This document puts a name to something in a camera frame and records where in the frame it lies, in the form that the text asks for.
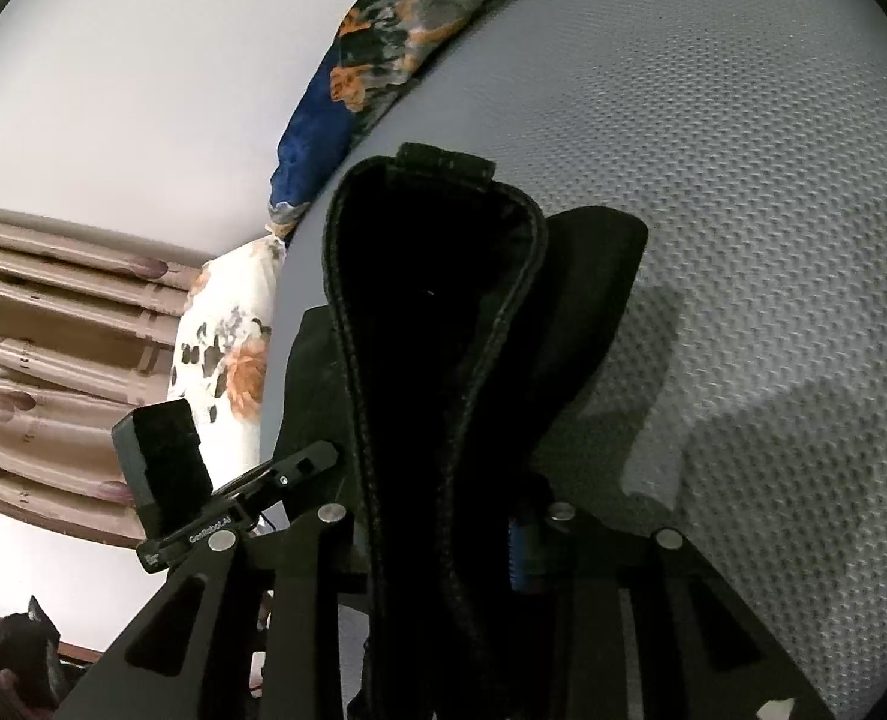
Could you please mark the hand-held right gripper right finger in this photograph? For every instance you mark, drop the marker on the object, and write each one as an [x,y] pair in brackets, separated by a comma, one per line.
[520,551]

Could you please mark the blue floral blanket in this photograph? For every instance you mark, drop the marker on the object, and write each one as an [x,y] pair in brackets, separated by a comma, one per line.
[316,135]

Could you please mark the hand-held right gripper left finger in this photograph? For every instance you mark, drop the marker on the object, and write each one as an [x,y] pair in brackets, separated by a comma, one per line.
[338,540]

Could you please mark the white floral pillow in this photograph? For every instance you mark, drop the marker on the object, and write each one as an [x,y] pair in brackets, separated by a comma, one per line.
[218,360]

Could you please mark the beige pleated curtain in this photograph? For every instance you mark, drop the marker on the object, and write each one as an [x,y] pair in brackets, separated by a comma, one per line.
[53,315]

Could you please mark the grey mesh mattress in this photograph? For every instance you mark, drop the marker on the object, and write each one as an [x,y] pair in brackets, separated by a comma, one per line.
[750,165]

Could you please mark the black pants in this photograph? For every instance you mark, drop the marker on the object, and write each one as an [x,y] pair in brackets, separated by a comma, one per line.
[428,315]

